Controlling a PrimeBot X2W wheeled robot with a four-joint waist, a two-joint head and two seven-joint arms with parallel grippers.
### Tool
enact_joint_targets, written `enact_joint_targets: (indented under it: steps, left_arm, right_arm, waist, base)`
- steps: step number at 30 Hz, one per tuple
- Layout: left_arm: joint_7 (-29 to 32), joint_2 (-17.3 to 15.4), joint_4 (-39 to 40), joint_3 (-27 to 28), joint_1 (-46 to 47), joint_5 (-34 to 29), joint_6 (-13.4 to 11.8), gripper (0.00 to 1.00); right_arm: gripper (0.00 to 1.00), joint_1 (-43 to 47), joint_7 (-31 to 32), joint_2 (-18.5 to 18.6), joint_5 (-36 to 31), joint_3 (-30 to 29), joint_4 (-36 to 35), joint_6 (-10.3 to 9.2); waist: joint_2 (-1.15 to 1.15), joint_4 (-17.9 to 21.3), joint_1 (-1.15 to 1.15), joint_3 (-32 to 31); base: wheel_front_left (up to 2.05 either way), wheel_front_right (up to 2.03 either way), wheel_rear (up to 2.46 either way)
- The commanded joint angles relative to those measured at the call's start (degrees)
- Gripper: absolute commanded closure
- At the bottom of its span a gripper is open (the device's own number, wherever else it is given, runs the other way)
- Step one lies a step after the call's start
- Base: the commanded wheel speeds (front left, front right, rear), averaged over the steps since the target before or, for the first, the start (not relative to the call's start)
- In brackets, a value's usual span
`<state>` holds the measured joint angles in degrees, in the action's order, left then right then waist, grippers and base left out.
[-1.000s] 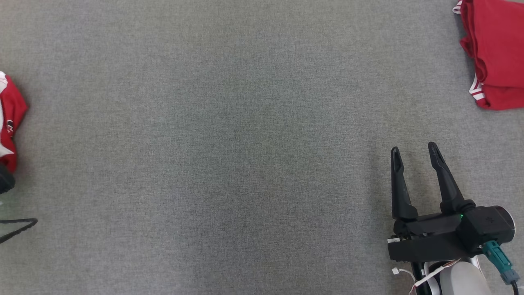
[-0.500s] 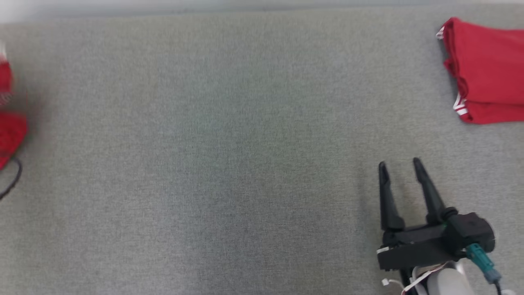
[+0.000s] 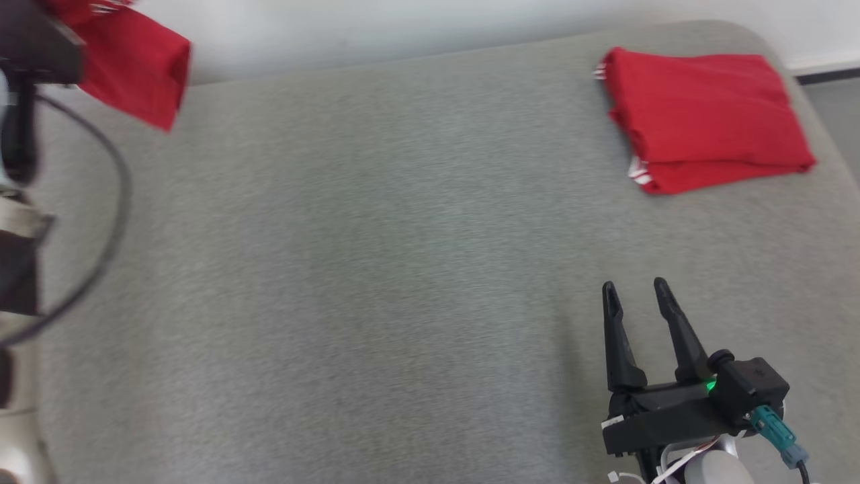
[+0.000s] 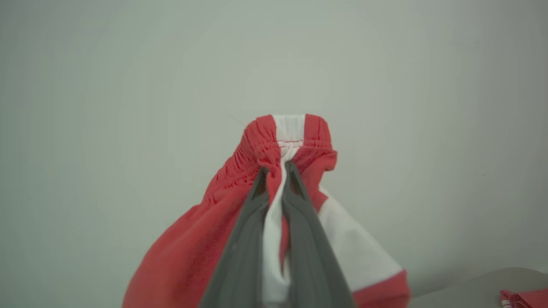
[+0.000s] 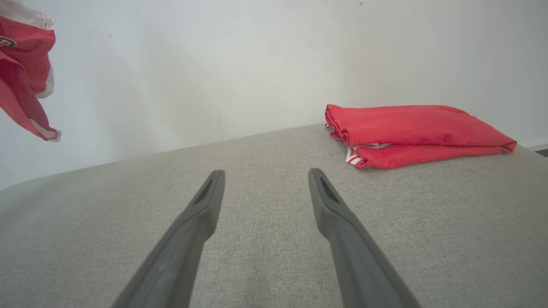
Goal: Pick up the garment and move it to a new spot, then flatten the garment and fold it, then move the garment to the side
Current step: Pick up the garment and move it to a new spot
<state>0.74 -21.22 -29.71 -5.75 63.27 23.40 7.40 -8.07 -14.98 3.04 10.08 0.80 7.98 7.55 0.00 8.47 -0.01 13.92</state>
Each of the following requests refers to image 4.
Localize red basketball jersey white sleeves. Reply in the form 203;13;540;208
500;288;548;308

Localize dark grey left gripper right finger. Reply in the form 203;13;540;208
281;160;356;308

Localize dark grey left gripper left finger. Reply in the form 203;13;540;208
198;166;270;308

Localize red shorts white stripe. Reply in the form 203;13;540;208
122;113;411;308

